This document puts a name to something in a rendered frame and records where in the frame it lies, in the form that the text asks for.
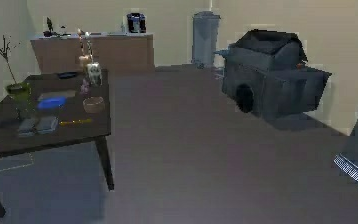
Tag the dark small house plant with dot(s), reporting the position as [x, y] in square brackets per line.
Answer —
[49, 28]

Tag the yellow pencil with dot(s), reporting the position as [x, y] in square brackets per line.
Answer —
[75, 122]

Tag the black flat remote control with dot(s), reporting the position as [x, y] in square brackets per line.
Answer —
[67, 75]

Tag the brown wooden sideboard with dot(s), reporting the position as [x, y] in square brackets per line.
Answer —
[120, 53]

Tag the black coffee maker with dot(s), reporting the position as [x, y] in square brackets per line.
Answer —
[136, 22]

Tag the dark wooden table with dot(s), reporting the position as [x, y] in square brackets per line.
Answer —
[87, 133]

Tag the purple small bottle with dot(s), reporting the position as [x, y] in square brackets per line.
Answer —
[85, 87]

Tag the grey tall bin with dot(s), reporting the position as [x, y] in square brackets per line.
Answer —
[205, 38]

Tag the brown bowl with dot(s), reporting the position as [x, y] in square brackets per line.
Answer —
[93, 104]

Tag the white patterned mug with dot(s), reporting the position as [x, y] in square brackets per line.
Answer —
[94, 73]

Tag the green vase with twigs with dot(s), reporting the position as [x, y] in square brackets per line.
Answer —
[19, 96]

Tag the dark grey dog house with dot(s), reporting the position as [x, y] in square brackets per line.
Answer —
[270, 83]

